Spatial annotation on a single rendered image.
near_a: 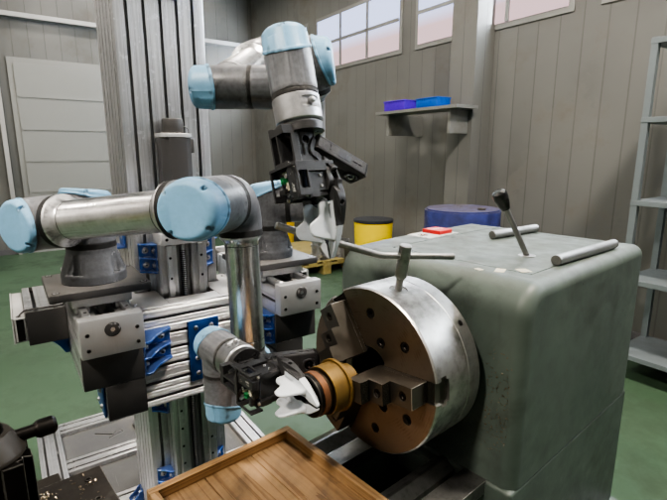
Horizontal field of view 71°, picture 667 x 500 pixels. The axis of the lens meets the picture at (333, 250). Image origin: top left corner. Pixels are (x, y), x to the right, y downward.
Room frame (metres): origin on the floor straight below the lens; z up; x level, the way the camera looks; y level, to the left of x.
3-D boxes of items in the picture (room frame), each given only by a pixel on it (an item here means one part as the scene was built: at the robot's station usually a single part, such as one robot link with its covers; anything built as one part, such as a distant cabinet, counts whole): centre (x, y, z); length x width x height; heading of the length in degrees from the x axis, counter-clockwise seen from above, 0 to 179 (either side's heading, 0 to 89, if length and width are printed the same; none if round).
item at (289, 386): (0.70, 0.07, 1.10); 0.09 x 0.06 x 0.03; 40
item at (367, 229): (5.39, -0.46, 0.36); 0.47 x 0.46 x 0.73; 35
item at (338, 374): (0.75, 0.01, 1.08); 0.09 x 0.09 x 0.09; 41
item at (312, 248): (6.21, 0.43, 0.20); 1.39 x 0.99 x 0.39; 35
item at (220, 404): (0.92, 0.23, 0.98); 0.11 x 0.08 x 0.11; 163
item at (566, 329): (1.12, -0.39, 1.06); 0.59 x 0.48 x 0.39; 131
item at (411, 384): (0.73, -0.11, 1.09); 0.12 x 0.11 x 0.05; 41
